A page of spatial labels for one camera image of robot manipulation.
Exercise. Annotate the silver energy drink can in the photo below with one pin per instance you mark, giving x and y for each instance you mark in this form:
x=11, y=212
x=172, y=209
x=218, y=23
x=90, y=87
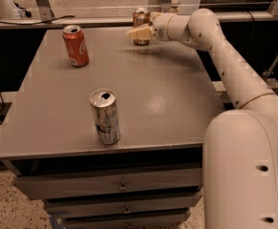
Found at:
x=105, y=113

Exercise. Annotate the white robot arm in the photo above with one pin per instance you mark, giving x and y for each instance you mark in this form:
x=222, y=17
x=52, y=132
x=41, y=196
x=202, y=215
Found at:
x=240, y=148

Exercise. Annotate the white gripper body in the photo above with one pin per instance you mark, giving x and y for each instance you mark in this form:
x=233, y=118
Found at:
x=160, y=25

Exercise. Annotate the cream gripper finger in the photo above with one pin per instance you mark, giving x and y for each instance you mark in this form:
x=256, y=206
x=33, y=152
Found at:
x=143, y=32

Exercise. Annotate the gold orange soda can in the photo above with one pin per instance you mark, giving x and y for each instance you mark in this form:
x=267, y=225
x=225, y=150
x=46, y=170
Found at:
x=141, y=16

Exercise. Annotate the grey drawer cabinet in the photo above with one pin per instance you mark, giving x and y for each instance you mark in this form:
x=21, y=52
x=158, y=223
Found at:
x=116, y=144

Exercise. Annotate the red cola can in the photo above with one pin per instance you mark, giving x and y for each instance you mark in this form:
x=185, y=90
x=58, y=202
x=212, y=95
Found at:
x=75, y=45

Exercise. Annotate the metal frame post left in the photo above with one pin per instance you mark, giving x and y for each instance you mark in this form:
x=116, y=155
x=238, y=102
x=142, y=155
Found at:
x=45, y=10

